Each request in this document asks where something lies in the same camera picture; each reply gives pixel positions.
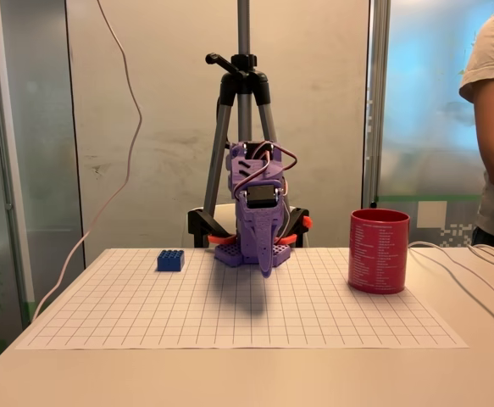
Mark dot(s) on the blue toy brick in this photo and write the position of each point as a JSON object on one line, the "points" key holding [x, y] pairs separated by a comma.
{"points": [[170, 262]]}

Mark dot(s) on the purple 3D-printed robot arm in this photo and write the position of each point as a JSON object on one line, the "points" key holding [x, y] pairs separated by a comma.
{"points": [[237, 166]]}

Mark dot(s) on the red cup with white print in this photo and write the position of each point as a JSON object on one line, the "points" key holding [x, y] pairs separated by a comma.
{"points": [[379, 254]]}

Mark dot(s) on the white grid paper sheet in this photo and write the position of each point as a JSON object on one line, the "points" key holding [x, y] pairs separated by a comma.
{"points": [[238, 313]]}

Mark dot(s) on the white paper label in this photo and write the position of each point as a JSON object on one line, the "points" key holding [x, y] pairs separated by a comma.
{"points": [[432, 214]]}

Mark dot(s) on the grey and black camera tripod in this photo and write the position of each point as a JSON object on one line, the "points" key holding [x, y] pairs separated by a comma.
{"points": [[243, 76]]}

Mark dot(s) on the metal frame post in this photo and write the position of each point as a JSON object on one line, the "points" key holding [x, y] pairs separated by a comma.
{"points": [[375, 106], [7, 169]]}

